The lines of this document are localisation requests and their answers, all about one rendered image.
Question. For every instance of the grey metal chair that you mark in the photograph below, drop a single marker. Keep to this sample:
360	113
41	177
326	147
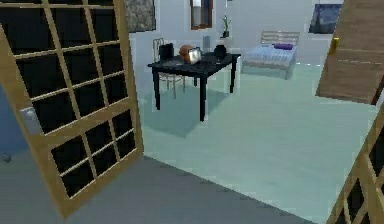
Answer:
166	78

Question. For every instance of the black table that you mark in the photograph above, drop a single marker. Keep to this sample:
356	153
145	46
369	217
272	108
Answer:
196	68

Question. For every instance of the orange ball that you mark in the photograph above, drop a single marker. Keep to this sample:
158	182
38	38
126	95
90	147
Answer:
185	51

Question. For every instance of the black round pot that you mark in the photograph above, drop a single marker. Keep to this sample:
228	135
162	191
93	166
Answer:
220	51

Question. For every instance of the green house plant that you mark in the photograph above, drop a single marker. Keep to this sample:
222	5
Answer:
226	26

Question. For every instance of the bed with pale blue cover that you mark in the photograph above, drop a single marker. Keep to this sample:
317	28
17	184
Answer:
270	56

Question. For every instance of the wooden framed window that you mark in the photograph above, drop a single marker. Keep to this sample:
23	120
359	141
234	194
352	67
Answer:
201	14

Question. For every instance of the wooden glass-paned room door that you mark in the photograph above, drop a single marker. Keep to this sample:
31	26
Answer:
363	186
83	113

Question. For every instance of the grey framed picture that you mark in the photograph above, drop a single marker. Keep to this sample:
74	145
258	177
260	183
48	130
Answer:
140	15

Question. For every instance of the purple pillow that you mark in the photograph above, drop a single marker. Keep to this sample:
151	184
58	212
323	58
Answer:
283	46

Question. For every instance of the dark blue framed picture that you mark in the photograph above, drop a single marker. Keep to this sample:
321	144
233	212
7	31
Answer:
324	19

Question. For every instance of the brown wooden room door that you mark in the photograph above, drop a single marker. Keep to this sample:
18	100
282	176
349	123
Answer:
356	56

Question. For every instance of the small grey round knob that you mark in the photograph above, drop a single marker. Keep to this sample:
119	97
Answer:
6	157

